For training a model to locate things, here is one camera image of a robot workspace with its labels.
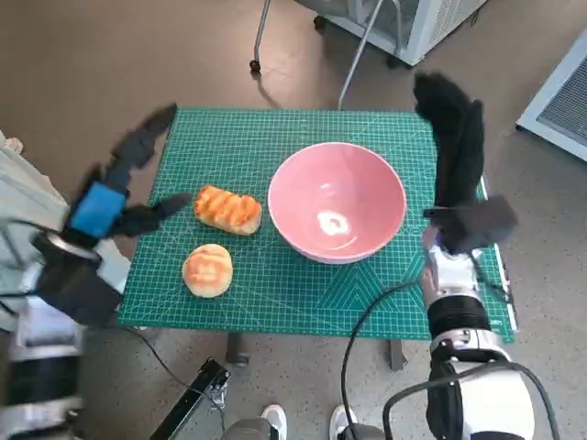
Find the white framed vent panel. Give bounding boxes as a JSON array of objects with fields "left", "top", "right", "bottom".
[{"left": 515, "top": 27, "right": 587, "bottom": 162}]

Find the grey table leg bracket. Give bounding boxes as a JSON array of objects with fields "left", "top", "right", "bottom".
[
  {"left": 226, "top": 333, "right": 251, "bottom": 368},
  {"left": 389, "top": 338, "right": 409, "bottom": 371}
]

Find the looped black robot cable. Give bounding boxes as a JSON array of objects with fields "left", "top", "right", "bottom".
[{"left": 382, "top": 361, "right": 560, "bottom": 440}]

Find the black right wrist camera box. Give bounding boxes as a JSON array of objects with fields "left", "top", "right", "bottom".
[{"left": 451, "top": 194, "right": 519, "bottom": 253}]

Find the long striped toy bread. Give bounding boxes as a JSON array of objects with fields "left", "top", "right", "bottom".
[{"left": 194, "top": 184, "right": 263, "bottom": 237}]

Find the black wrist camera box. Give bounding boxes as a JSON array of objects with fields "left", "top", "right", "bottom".
[
  {"left": 36, "top": 263, "right": 123, "bottom": 329},
  {"left": 451, "top": 194, "right": 519, "bottom": 253}
]

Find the green cutting mat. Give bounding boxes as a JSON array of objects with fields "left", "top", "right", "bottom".
[{"left": 117, "top": 107, "right": 517, "bottom": 344}]

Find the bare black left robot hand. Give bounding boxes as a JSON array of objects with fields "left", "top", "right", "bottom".
[{"left": 61, "top": 103, "right": 194, "bottom": 248}]

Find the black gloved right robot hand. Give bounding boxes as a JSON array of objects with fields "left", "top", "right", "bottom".
[{"left": 412, "top": 71, "right": 486, "bottom": 211}]

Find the long black robot cable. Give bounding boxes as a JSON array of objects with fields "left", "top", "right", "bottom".
[{"left": 341, "top": 281, "right": 426, "bottom": 440}]

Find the round toy bread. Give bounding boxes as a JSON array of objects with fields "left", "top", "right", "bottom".
[{"left": 182, "top": 243, "right": 234, "bottom": 299}]

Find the metal chair leg with caster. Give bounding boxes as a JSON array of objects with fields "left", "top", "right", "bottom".
[{"left": 249, "top": 0, "right": 271, "bottom": 73}]

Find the white vented appliance on casters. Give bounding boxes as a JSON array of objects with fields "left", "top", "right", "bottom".
[{"left": 293, "top": 0, "right": 490, "bottom": 69}]

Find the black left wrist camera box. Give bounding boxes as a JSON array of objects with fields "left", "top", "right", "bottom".
[{"left": 36, "top": 263, "right": 123, "bottom": 329}]

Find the black metal stand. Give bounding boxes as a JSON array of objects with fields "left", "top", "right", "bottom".
[{"left": 149, "top": 357, "right": 231, "bottom": 440}]

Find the pink bowl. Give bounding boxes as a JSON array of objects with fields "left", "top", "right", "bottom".
[{"left": 267, "top": 141, "right": 408, "bottom": 266}]

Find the thin black floor cable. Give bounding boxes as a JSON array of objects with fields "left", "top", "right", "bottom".
[{"left": 131, "top": 327, "right": 203, "bottom": 395}]

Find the person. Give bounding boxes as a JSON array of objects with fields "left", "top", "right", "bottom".
[{"left": 0, "top": 130, "right": 70, "bottom": 332}]

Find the bent metal chair leg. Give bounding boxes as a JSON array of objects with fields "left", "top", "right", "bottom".
[{"left": 338, "top": 0, "right": 386, "bottom": 110}]

